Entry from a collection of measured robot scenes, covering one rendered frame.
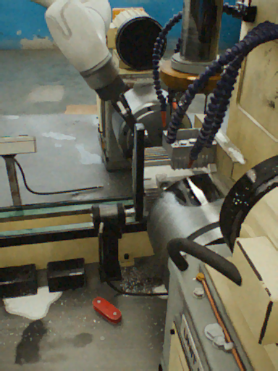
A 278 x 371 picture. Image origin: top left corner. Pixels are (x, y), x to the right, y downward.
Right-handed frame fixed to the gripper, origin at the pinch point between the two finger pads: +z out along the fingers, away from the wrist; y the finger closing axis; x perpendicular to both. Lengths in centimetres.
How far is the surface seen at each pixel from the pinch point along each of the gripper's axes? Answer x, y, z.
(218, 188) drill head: -9.9, -34.0, 0.0
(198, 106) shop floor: -52, 291, 158
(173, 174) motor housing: -2.5, -12.0, 6.9
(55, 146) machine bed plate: 39, 63, 14
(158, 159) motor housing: -1.1, -9.3, 2.1
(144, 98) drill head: -6.0, 19.8, -1.8
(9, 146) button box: 35.9, 13.7, -14.4
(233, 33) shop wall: -182, 521, 203
